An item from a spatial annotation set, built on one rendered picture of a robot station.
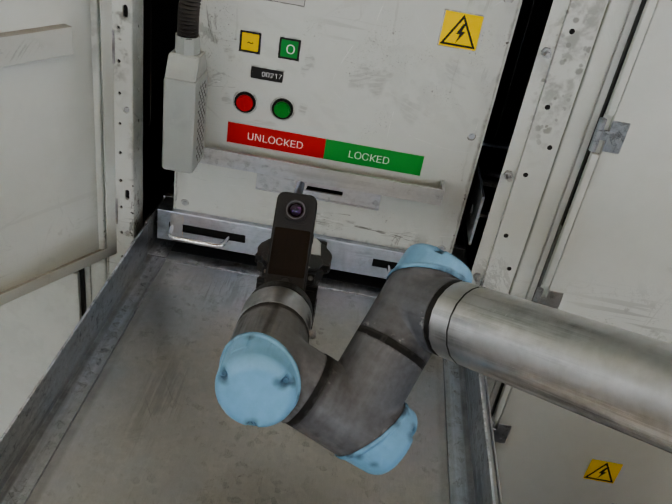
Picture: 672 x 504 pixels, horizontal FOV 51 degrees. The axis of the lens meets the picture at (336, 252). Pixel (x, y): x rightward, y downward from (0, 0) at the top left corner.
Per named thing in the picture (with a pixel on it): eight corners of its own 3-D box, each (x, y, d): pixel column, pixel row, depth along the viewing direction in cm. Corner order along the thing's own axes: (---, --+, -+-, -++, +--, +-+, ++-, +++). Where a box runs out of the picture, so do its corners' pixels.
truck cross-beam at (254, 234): (457, 292, 124) (465, 263, 121) (156, 238, 125) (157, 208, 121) (455, 276, 129) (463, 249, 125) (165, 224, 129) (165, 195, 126)
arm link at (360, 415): (450, 384, 66) (355, 321, 65) (390, 491, 64) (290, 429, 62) (419, 378, 74) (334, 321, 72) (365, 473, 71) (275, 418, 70)
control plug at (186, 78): (192, 175, 106) (197, 62, 97) (161, 169, 106) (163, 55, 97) (205, 154, 113) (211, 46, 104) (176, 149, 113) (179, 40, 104)
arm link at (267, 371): (272, 452, 63) (191, 403, 61) (288, 385, 73) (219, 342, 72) (322, 392, 60) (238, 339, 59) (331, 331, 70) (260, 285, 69)
